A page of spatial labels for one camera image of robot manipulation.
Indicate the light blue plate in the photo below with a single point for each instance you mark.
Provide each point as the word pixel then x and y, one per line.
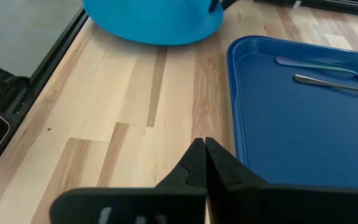
pixel 154 21

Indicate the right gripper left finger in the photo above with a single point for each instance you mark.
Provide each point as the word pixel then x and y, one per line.
pixel 129 205

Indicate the iridescent rainbow fork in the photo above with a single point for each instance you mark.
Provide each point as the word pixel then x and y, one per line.
pixel 286 61

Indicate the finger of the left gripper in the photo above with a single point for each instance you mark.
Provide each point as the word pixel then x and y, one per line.
pixel 228 3
pixel 213 5

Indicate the silver fork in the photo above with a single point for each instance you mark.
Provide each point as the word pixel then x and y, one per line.
pixel 304 80

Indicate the dark blue plastic tray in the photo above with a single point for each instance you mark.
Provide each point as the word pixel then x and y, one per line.
pixel 306 140

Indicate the black table edge rail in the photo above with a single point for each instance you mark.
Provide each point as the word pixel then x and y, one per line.
pixel 61 46

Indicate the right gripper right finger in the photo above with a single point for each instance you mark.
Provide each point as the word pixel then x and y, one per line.
pixel 291 205

